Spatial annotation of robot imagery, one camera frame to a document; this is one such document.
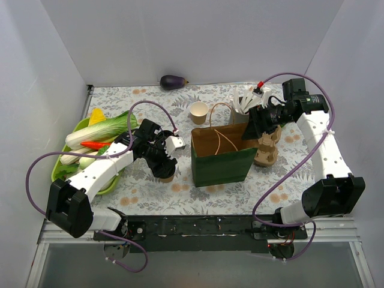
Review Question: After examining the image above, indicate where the brown cardboard cup carrier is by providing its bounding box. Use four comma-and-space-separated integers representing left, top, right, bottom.
254, 126, 282, 167

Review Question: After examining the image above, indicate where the brown paper coffee cup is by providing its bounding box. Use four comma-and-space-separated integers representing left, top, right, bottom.
159, 175, 174, 184

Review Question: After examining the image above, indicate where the dark green paper bag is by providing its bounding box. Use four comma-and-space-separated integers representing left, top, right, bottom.
191, 122, 257, 187

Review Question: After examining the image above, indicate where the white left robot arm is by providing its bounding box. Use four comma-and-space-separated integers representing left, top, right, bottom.
46, 119, 185, 240

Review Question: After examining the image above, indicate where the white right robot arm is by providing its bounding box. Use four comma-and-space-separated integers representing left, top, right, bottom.
242, 73, 365, 239

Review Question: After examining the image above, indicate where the grey straw holder cup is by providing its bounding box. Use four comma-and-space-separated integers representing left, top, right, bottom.
229, 107, 249, 124

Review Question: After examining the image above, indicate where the large napa cabbage toy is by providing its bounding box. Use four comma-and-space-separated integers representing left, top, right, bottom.
65, 111, 138, 149

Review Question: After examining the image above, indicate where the floral patterned table mat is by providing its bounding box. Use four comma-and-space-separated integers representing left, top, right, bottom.
89, 84, 315, 215

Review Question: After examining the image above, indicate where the orange carrot toy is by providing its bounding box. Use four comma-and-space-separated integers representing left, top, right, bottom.
80, 141, 111, 150

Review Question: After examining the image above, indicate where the yellow corn toy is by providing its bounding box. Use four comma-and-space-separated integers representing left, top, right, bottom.
88, 108, 106, 126

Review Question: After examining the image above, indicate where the purple eggplant toy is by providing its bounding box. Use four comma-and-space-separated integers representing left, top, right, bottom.
160, 74, 189, 91

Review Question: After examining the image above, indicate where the white daikon radish toy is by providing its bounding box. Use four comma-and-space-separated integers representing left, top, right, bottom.
59, 147, 95, 165

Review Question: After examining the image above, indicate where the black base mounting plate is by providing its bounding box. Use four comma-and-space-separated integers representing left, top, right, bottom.
92, 215, 309, 253

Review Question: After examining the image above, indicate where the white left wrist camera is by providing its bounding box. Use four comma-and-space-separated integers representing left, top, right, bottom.
164, 136, 186, 157

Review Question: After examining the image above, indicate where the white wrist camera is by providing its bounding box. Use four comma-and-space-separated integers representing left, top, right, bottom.
253, 86, 272, 107
164, 136, 186, 157

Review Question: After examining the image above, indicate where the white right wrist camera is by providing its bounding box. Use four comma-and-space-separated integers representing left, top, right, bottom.
253, 86, 272, 107

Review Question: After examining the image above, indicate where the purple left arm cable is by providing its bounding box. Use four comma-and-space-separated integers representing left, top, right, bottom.
25, 100, 179, 273

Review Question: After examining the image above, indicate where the aluminium frame rail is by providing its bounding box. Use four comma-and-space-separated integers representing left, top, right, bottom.
37, 217, 361, 244

